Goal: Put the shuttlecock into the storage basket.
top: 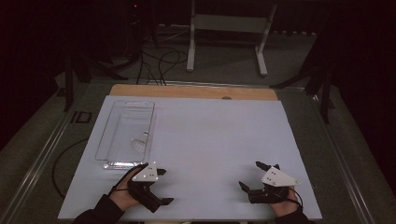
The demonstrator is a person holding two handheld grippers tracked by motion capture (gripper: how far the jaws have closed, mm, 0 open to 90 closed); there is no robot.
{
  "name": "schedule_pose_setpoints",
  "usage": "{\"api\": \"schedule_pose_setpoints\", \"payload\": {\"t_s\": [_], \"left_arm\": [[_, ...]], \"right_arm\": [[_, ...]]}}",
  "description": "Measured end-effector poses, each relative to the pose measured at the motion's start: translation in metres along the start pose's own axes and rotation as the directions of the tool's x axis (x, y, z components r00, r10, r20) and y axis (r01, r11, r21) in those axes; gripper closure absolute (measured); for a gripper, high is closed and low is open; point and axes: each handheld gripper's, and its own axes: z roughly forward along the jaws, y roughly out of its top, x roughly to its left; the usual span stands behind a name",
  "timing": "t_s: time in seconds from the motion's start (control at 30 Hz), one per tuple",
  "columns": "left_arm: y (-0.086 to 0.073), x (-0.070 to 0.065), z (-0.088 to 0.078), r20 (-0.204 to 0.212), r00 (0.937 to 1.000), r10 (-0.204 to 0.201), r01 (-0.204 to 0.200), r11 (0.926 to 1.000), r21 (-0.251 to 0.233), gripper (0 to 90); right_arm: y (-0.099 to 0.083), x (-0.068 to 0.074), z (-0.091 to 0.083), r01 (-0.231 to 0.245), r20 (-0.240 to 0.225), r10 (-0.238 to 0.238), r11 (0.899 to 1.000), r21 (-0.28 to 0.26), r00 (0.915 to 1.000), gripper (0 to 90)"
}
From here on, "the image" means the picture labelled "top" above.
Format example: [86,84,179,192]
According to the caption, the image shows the black floor cables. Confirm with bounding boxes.
[135,49,190,86]

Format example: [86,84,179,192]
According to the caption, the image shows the black cable loop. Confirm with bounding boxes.
[51,137,90,201]

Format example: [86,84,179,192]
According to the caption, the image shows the person's left hand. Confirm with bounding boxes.
[108,166,148,213]

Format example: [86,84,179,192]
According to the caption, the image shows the person's right hand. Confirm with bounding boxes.
[268,188,301,217]

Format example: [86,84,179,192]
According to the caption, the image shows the clear plastic tray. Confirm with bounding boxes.
[94,99,156,171]

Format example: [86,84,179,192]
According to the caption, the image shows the white metal stand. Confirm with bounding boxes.
[186,0,278,77]

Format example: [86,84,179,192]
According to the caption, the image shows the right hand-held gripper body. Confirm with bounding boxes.
[247,166,300,205]

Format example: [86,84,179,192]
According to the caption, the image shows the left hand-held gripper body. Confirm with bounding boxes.
[126,161,163,215]

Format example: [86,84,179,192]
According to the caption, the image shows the white table mat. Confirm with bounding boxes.
[57,94,323,222]

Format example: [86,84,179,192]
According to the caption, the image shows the wooden table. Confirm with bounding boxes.
[109,83,279,102]

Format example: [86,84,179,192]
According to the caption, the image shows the black tripod stand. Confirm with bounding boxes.
[270,60,336,125]

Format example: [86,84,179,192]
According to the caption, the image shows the metal floor rail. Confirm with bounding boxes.
[0,99,81,224]
[306,91,379,224]

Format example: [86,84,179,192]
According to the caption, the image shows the black gripper cord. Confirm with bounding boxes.
[289,186,304,209]
[107,167,139,198]

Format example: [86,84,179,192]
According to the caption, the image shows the white shuttlecock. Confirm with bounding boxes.
[130,131,150,154]

